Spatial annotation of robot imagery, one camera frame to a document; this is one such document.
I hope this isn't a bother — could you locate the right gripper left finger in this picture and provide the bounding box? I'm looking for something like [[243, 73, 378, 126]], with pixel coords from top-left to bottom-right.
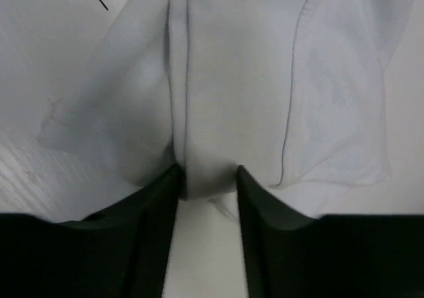
[[1, 166, 181, 297]]

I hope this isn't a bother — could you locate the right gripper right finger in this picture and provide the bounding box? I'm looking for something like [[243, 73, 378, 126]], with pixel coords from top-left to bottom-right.
[[237, 166, 423, 297]]

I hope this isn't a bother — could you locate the white skirt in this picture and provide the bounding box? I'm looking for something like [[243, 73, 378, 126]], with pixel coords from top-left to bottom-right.
[[38, 0, 413, 217]]

